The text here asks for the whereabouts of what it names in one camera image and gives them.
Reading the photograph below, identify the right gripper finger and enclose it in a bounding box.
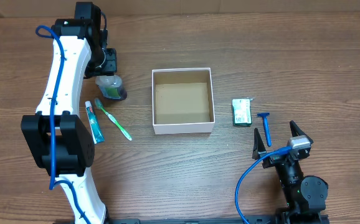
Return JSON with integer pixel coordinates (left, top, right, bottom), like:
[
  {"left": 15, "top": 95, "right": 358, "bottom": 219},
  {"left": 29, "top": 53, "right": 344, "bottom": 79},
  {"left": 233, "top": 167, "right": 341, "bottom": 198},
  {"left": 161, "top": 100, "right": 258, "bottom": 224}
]
[
  {"left": 252, "top": 128, "right": 267, "bottom": 160},
  {"left": 290, "top": 120, "right": 313, "bottom": 144}
]

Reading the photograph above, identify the clear soap pump bottle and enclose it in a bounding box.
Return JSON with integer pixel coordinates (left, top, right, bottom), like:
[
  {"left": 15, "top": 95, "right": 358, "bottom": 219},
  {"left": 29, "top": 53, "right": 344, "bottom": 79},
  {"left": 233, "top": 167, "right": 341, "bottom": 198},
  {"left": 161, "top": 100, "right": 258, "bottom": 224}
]
[{"left": 95, "top": 75, "right": 127, "bottom": 101}]

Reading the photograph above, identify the blue disposable razor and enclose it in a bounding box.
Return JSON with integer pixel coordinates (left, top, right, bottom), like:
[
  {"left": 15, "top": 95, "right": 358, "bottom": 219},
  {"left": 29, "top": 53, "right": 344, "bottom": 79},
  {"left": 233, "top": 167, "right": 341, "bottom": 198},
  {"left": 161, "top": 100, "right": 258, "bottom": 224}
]
[{"left": 257, "top": 113, "right": 272, "bottom": 147}]

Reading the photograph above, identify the green soap packet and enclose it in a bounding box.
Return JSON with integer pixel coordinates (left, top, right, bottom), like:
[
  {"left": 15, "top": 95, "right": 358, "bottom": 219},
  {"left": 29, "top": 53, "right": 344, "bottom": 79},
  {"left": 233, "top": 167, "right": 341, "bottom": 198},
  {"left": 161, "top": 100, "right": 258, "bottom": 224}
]
[{"left": 232, "top": 98, "right": 253, "bottom": 126}]

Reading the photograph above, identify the green toothbrush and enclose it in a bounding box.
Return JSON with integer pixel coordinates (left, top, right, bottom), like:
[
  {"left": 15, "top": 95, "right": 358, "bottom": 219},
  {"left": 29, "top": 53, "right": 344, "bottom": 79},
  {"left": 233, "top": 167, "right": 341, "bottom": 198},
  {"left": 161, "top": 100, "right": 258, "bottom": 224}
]
[{"left": 94, "top": 98, "right": 133, "bottom": 141}]

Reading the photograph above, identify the teal toothpaste tube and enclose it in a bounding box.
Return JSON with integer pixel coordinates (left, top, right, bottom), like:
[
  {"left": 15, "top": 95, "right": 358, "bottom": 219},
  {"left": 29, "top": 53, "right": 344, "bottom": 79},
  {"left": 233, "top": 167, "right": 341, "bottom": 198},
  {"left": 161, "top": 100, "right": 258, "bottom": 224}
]
[{"left": 85, "top": 101, "right": 105, "bottom": 144}]

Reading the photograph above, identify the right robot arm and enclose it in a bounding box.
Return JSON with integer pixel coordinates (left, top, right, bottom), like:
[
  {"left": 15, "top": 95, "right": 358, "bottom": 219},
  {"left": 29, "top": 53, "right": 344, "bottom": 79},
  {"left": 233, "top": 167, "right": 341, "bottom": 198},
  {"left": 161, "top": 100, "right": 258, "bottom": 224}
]
[{"left": 252, "top": 121, "right": 329, "bottom": 223}]

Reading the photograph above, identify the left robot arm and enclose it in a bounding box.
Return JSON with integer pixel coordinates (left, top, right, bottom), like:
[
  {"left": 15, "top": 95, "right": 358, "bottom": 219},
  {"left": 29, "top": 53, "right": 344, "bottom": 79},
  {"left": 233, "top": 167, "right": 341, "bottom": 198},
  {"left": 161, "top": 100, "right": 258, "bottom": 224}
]
[{"left": 21, "top": 2, "right": 116, "bottom": 223}]

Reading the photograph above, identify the white cardboard box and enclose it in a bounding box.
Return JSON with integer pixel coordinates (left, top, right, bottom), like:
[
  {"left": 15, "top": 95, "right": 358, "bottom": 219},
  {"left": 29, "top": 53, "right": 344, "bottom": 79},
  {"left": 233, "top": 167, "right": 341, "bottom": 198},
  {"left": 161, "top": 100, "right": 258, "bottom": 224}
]
[{"left": 151, "top": 68, "right": 216, "bottom": 135}]

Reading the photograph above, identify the right blue cable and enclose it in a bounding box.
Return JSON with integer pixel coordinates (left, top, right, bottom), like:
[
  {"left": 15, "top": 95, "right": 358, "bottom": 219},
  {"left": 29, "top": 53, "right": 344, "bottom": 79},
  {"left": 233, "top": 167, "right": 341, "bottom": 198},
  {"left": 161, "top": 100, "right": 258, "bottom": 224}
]
[{"left": 234, "top": 146, "right": 292, "bottom": 224}]

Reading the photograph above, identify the blue cable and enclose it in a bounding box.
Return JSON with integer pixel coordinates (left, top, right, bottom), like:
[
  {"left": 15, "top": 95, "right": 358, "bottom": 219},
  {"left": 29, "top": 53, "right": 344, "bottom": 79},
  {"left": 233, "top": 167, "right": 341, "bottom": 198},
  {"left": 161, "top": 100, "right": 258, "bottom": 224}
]
[
  {"left": 35, "top": 25, "right": 92, "bottom": 224},
  {"left": 234, "top": 146, "right": 292, "bottom": 224}
]

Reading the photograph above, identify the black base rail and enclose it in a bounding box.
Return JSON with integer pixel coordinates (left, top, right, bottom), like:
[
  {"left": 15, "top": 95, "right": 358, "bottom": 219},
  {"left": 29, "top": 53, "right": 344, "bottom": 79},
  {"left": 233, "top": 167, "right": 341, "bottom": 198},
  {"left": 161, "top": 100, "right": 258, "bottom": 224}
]
[{"left": 107, "top": 215, "right": 280, "bottom": 224}]

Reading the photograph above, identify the left blue cable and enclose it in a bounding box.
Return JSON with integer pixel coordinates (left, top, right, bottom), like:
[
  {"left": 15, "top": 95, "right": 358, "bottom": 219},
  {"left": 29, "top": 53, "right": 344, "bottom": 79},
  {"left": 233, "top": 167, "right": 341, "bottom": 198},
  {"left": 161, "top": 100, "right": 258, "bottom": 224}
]
[{"left": 35, "top": 25, "right": 92, "bottom": 224}]

